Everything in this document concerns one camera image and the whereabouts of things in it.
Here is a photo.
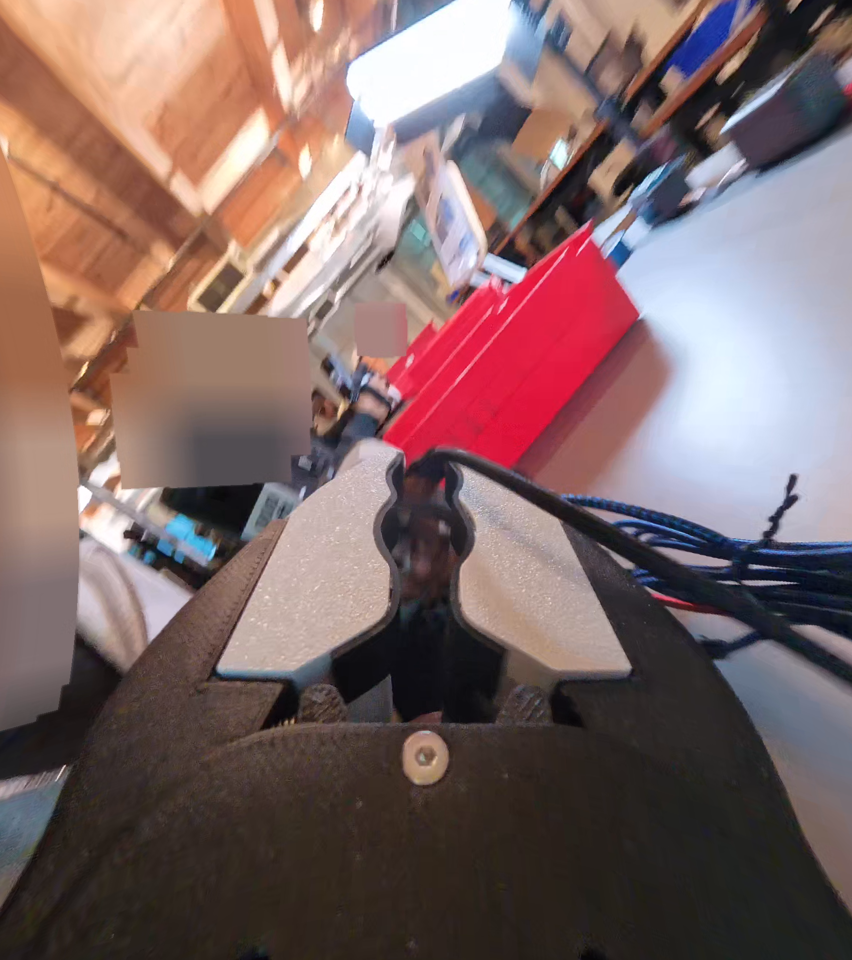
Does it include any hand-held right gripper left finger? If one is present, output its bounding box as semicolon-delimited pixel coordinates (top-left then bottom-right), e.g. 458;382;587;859
214;438;406;690

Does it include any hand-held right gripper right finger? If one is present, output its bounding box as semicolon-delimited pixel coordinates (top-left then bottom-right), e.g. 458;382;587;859
444;461;634;690

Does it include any black cable with gold plug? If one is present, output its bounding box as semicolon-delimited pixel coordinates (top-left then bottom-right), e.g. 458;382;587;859
420;446;852;717

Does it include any red plastic bin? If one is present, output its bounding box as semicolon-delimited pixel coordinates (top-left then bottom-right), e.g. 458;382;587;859
383;219;640;470

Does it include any bundle of blue braided cables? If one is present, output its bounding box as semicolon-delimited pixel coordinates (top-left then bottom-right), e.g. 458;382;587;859
561;472;852;676

